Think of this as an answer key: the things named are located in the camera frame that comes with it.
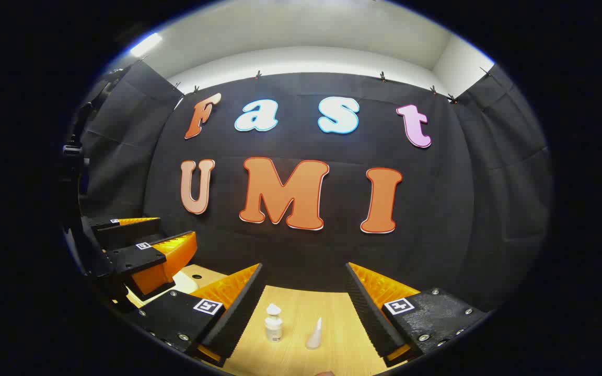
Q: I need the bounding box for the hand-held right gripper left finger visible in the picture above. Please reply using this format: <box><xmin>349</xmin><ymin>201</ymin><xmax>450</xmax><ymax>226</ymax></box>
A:
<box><xmin>123</xmin><ymin>263</ymin><xmax>268</xmax><ymax>368</ymax></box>

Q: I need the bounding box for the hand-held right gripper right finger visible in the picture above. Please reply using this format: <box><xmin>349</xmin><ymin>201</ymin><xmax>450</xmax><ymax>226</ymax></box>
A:
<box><xmin>345</xmin><ymin>262</ymin><xmax>490</xmax><ymax>368</ymax></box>

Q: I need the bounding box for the white pump bottle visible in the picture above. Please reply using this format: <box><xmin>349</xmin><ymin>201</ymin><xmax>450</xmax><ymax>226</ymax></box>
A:
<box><xmin>264</xmin><ymin>303</ymin><xmax>283</xmax><ymax>343</ymax></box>

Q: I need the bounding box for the white squeeze tube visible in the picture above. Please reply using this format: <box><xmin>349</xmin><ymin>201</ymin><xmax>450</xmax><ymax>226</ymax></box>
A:
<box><xmin>305</xmin><ymin>317</ymin><xmax>323</xmax><ymax>349</ymax></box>

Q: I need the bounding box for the black backdrop cloth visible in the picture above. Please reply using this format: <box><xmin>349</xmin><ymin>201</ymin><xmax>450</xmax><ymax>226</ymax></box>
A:
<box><xmin>79</xmin><ymin>60</ymin><xmax>552</xmax><ymax>314</ymax></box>

